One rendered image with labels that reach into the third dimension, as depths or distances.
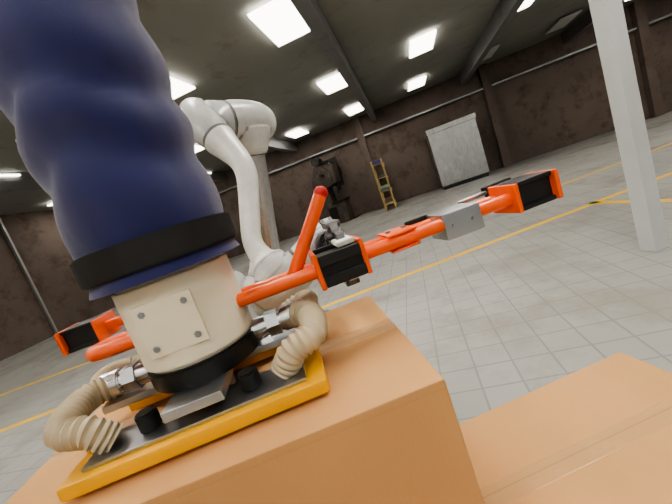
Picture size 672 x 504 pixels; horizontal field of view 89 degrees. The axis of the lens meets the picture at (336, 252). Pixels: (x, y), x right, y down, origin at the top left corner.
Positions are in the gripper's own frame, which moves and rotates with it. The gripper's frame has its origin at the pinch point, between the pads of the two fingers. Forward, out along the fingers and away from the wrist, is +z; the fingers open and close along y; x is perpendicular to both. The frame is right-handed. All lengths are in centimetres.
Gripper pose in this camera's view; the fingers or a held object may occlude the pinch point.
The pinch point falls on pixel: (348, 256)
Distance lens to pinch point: 57.8
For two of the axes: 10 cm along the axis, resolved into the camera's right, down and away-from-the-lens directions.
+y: 3.3, 9.3, 1.6
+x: -9.3, 3.5, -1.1
